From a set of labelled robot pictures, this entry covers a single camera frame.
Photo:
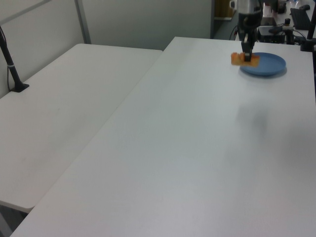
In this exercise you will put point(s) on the black camera pole with base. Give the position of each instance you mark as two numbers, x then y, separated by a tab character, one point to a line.
11	67

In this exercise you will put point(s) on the black keyboard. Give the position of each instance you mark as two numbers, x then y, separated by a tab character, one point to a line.
300	18

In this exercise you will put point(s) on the grey partition frame post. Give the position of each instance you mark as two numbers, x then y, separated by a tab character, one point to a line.
83	22

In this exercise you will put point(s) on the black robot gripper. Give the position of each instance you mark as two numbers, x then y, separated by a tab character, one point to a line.
249	21

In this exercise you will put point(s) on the orange bread loaf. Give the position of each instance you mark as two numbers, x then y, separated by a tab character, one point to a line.
236	59

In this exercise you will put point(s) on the black knob stand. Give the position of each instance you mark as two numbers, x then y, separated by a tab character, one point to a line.
288	29

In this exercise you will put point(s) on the black electronics box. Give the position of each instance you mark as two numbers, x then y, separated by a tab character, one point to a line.
270	37

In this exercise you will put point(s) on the black computer mouse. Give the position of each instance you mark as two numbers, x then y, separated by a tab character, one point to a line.
305	7

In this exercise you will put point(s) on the brown wooden board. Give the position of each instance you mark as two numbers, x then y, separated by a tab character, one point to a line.
222	8

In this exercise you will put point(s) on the black camera pole with clamp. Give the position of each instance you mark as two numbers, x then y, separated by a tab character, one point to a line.
310	32

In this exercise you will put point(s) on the blue round plate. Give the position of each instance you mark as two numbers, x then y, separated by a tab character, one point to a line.
270	64

